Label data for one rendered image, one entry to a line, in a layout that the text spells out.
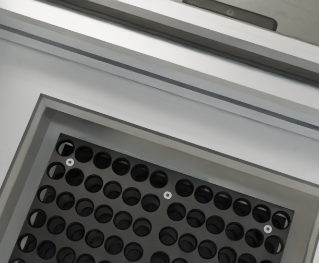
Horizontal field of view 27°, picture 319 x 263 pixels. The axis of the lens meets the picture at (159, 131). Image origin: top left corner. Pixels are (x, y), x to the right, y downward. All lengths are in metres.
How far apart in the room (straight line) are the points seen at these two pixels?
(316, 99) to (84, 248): 0.19
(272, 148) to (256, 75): 0.06
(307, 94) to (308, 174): 0.06
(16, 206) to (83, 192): 0.09
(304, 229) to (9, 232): 0.23
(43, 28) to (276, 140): 0.17
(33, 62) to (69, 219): 0.11
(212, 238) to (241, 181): 0.09
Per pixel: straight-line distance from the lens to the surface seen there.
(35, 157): 0.54
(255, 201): 0.47
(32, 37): 0.44
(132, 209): 0.46
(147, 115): 0.43
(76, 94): 0.44
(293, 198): 0.54
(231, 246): 0.46
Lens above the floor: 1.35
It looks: 73 degrees down
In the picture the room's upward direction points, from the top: 3 degrees clockwise
